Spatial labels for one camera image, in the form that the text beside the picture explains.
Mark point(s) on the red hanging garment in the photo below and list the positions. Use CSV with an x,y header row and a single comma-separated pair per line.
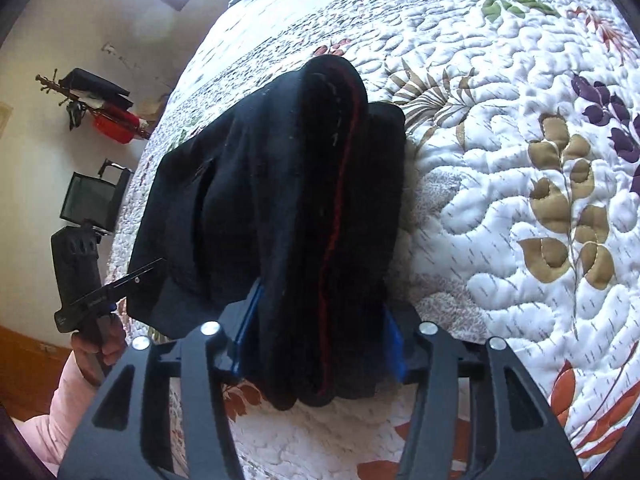
x,y
117,122

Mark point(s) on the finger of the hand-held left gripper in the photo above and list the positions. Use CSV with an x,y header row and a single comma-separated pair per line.
x,y
135,276

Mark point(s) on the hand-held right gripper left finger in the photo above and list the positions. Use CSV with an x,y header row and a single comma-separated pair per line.
x,y
248,320

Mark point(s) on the black hanging garment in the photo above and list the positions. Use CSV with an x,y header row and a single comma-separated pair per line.
x,y
95,85

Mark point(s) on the floral quilted bedspread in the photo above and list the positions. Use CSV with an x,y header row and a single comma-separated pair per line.
x,y
500,185

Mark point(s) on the wooden wall coat rack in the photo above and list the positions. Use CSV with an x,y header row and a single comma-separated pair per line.
x,y
65,90

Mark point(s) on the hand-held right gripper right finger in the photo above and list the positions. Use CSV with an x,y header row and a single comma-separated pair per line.
x,y
395,350

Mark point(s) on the black chair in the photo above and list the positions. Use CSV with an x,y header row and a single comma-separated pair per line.
x,y
92,200

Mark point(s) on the person's left forearm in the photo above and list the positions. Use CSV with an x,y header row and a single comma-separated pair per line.
x,y
60,410

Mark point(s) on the black pants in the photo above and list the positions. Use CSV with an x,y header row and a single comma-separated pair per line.
x,y
280,210

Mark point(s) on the person's left hand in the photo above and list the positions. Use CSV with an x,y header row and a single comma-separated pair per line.
x,y
116,340

